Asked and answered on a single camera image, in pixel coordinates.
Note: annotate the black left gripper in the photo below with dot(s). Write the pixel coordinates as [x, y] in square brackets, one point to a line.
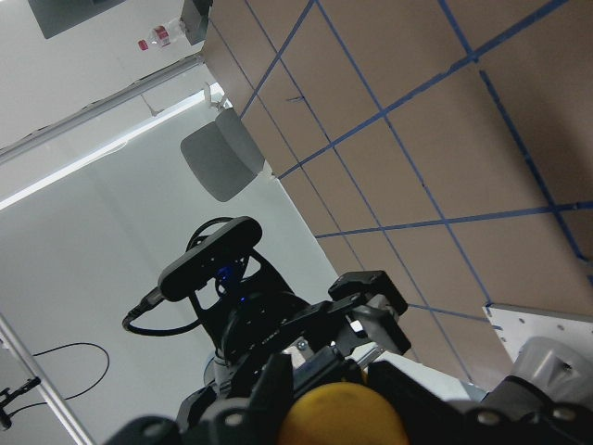
[364, 307]

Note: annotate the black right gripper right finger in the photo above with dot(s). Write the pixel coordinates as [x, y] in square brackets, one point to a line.
[402, 391]

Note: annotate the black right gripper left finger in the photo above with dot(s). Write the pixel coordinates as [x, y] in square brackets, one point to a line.
[272, 396]

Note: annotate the yellow push button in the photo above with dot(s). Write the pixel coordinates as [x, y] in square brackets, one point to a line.
[342, 413]

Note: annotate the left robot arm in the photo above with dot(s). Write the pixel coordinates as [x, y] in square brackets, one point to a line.
[215, 319]

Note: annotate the white perforated mounting plate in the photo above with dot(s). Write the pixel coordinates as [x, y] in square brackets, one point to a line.
[515, 325]

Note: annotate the clear plastic bottle red cap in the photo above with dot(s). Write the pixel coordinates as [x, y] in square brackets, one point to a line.
[163, 35]

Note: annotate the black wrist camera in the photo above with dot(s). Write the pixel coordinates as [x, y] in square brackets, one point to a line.
[198, 264]

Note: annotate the aluminium frame post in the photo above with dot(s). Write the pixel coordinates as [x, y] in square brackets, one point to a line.
[54, 400]

